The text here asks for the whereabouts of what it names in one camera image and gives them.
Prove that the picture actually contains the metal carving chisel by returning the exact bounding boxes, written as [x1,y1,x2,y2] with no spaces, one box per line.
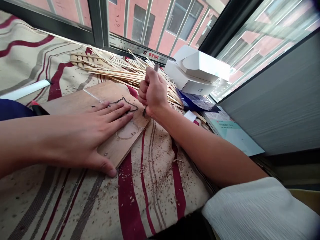
[142,63,160,118]

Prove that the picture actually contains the small wooden picket fence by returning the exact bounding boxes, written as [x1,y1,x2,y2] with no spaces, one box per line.
[69,52,104,69]

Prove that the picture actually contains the white tube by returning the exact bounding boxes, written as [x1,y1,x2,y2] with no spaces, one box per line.
[0,78,52,101]

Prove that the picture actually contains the dark framed window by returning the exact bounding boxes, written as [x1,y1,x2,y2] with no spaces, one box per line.
[0,0,320,103]

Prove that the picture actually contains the white paper slip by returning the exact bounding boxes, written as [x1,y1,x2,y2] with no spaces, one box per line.
[183,111,199,123]

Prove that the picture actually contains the red and black tool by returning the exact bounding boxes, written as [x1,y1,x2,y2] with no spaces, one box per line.
[29,100,50,116]

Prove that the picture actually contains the pale green booklet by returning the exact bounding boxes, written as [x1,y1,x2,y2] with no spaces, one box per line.
[204,111,266,157]

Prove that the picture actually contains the dark blue plastic bag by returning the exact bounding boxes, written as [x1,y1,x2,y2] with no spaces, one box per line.
[176,88,222,112]

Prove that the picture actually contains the red striped beige cloth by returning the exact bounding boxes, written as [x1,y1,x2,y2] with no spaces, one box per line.
[0,10,218,240]

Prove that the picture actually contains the carved wooden board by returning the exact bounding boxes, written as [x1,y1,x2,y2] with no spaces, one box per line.
[41,81,153,170]

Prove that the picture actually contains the closed white cardboard box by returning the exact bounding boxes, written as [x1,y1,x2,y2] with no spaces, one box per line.
[164,60,218,97]

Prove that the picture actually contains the pile of bamboo sticks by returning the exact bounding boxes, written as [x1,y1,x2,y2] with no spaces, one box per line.
[82,49,208,123]

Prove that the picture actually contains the person's right hand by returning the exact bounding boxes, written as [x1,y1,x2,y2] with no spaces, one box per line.
[138,67,173,118]

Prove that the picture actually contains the person's left hand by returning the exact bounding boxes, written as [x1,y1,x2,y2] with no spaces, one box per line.
[53,101,135,178]

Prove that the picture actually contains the open white cardboard box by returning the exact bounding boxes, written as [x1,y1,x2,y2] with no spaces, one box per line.
[172,45,232,83]

